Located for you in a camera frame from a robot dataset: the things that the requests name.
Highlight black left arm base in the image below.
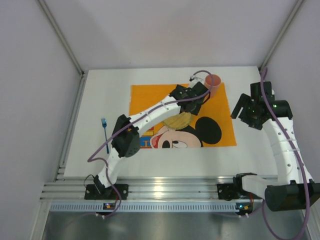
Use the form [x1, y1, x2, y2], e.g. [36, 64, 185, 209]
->
[84, 175, 129, 200]

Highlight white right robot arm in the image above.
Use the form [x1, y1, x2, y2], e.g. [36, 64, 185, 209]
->
[231, 81, 320, 212]

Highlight left aluminium corner post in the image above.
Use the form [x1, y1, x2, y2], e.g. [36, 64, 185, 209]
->
[37, 0, 86, 76]

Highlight round woven bamboo plate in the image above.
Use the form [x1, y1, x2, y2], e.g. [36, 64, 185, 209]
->
[162, 112, 193, 130]

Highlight aluminium corner post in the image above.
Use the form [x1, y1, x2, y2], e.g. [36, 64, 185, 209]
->
[37, 0, 86, 76]
[258, 0, 306, 73]

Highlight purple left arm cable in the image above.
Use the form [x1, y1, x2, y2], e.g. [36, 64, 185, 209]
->
[87, 69, 215, 218]

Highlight orange cartoon mouse placemat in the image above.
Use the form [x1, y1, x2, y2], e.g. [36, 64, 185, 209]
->
[129, 83, 237, 149]

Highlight aluminium table edge rail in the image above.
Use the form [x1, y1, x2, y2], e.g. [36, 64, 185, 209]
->
[40, 176, 233, 201]

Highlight pink plastic cup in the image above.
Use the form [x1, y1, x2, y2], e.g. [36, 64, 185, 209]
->
[204, 74, 222, 99]

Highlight blue metal fork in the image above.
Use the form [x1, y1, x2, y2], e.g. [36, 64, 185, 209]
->
[101, 117, 110, 155]

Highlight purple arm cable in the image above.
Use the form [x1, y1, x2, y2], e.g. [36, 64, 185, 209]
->
[87, 69, 215, 218]
[246, 67, 312, 240]

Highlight perforated grey cable duct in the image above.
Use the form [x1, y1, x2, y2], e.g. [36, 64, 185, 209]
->
[50, 201, 255, 214]

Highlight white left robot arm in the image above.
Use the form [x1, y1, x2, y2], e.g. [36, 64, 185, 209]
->
[97, 81, 212, 188]

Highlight right aluminium corner post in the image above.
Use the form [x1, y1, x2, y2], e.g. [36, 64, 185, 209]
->
[258, 0, 306, 73]

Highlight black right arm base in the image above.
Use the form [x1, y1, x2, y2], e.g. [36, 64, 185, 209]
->
[216, 172, 261, 201]

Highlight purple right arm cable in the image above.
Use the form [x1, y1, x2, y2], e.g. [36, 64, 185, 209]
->
[246, 67, 312, 240]

